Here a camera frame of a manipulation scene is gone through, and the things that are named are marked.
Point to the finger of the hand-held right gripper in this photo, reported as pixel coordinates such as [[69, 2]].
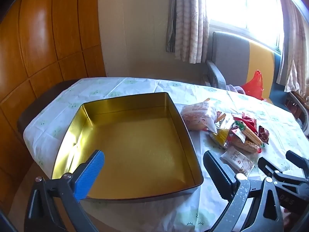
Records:
[[298, 160], [269, 166]]

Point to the purple cloth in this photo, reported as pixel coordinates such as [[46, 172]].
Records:
[[235, 89]]

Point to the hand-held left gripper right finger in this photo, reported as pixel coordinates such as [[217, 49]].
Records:
[[218, 171]]

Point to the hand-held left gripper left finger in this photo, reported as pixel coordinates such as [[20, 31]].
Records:
[[89, 174]]

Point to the wooden wardrobe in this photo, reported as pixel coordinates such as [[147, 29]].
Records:
[[48, 41]]

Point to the patterned beige curtain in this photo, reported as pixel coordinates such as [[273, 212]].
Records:
[[295, 53], [190, 21]]

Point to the window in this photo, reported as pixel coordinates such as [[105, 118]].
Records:
[[243, 2]]

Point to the red plastic bag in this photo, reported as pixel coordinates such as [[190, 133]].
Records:
[[253, 88]]

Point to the corn print cracker packet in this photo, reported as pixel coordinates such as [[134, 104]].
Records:
[[249, 135]]

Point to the dark red snack packet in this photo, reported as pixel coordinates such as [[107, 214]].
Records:
[[263, 134]]

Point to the cloud print white tablecloth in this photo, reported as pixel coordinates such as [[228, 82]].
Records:
[[144, 87]]

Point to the grey yellow blue armchair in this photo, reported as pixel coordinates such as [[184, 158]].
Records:
[[231, 53]]

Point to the gold square tin box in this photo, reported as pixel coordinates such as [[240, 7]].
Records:
[[135, 149]]

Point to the white and red snack packet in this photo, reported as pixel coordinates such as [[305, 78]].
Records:
[[235, 160]]

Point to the clear bread packet red print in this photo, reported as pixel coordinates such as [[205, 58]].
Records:
[[195, 116]]

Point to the yellow and silver snack packet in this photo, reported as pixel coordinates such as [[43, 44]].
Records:
[[221, 136]]

